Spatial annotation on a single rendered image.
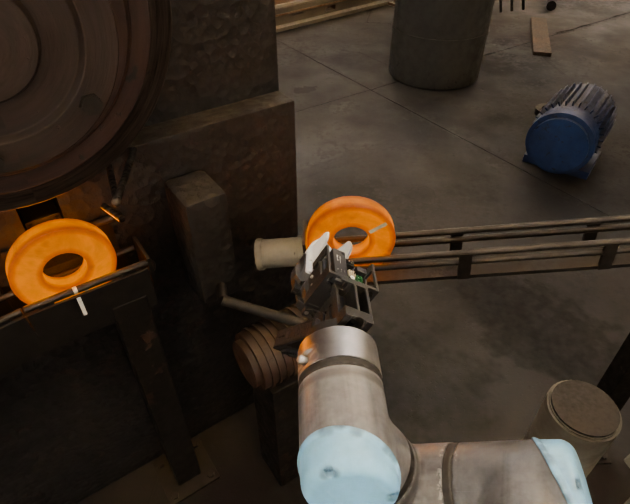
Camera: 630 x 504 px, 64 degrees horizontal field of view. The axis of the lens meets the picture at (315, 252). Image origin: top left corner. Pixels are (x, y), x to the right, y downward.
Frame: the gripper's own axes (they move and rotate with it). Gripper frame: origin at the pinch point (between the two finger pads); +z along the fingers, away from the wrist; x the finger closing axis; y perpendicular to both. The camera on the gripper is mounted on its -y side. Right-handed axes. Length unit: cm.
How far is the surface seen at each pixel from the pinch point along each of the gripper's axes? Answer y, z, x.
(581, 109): 20, 145, -127
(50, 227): -18.1, 4.5, 35.5
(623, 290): -13, 68, -136
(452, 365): -47, 39, -77
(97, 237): -18.6, 6.6, 29.0
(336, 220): -1.8, 12.7, -5.1
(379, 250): -3.6, 12.4, -15.3
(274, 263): -14.9, 12.1, 0.1
